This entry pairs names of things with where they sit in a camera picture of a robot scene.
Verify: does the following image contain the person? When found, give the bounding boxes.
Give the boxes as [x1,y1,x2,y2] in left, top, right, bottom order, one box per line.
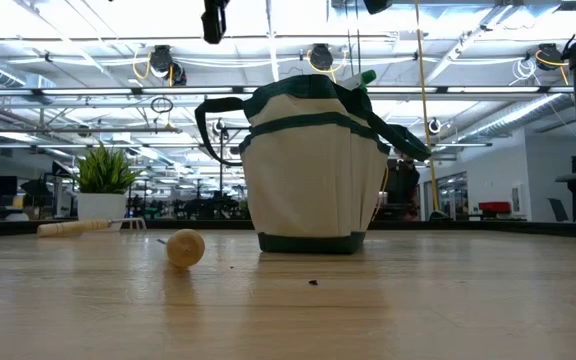
[387,154,422,221]

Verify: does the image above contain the wooden handle garden trowel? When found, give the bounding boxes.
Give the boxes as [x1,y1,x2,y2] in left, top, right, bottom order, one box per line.
[156,228,207,269]

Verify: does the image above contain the yellow hanging power cord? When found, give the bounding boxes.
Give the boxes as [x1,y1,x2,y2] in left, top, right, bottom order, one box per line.
[414,0,442,214]

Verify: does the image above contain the green plant in white pot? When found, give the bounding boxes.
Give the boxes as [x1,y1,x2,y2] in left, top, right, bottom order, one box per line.
[70,142,143,233]

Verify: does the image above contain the black ceiling cable reel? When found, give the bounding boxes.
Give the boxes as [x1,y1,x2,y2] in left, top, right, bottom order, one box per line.
[535,42,570,86]
[307,43,338,72]
[147,44,188,87]

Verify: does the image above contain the long ceiling light strip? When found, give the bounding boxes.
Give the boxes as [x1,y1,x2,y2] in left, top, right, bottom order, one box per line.
[40,87,234,96]
[445,86,542,95]

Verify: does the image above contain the cream green canvas gardening bag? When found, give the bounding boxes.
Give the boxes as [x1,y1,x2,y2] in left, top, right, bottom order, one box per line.
[194,73,433,255]

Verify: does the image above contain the red box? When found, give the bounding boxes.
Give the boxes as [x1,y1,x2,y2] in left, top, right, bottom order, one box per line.
[477,201,513,215]

